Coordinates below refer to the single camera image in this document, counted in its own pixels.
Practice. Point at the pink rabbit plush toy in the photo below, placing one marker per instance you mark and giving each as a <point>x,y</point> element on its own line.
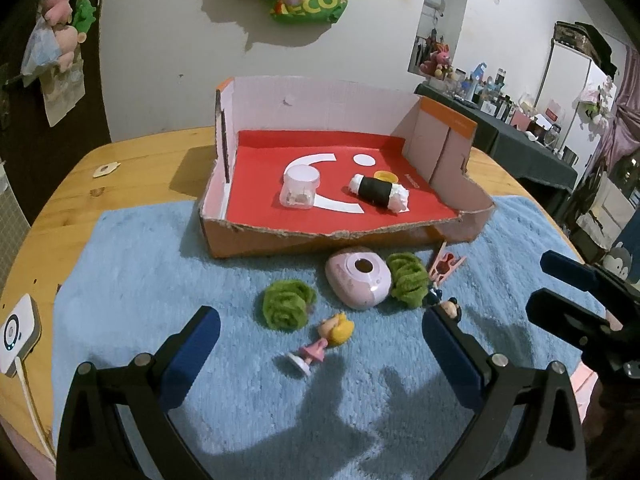
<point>440,60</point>

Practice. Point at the dark brown door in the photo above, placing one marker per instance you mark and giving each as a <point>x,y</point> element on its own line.
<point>95,85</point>

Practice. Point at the grey plush toy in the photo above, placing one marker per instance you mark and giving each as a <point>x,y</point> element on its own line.
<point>620,262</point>

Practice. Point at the dark bag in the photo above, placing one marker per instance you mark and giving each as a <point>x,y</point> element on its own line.
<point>580,35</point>

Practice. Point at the dark-haired boy figurine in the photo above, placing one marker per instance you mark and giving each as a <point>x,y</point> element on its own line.
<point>450,306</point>

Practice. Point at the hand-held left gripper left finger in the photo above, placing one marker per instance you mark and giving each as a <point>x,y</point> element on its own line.
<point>192,355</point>

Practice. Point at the small wooden tag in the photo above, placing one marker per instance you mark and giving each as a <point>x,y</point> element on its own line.
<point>106,169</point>

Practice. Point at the orange cardboard box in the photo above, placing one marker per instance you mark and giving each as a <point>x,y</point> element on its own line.
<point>260,242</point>

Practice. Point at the black white sushi roll toy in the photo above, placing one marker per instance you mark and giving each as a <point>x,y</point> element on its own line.
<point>377,191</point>

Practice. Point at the blue fluffy towel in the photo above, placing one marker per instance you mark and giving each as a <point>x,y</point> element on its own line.
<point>150,270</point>

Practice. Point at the dark draped dresser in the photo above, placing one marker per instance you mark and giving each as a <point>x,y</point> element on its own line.
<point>500,130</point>

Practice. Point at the clear plastic jar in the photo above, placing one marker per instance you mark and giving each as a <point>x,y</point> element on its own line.
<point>300,187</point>

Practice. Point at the green plush toy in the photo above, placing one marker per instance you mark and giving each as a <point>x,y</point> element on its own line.
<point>84,12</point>

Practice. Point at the yellow-haired girl figurine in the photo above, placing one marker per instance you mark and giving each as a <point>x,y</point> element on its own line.
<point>335,330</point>

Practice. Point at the white refrigerator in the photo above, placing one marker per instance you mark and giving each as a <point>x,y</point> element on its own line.
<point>570,80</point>

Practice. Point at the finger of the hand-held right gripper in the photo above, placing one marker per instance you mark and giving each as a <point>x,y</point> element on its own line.
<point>570,270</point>
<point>560,310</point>

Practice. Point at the white rounded device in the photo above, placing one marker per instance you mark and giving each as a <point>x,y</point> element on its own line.
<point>17,330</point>

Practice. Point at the yellow bottle cap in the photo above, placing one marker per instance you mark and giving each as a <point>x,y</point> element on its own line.
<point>386,176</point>

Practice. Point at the pink clothespin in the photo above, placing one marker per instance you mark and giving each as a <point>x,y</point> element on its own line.
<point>442,267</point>

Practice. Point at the green fuzzy scrunchie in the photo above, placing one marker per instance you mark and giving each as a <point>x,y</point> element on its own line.
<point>407,280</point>
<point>287,305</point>

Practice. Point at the wall mirror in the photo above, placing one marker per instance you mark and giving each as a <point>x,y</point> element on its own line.
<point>445,5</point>

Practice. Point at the clear plastic bag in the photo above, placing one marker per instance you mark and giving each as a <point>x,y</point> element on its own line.
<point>35,52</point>

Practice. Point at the pink rounded gadget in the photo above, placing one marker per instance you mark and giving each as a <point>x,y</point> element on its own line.
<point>350,285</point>

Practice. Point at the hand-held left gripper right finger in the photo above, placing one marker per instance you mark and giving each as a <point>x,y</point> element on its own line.
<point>450,360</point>

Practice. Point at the pink curtain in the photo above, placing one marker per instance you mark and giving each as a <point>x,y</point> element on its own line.
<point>625,125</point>

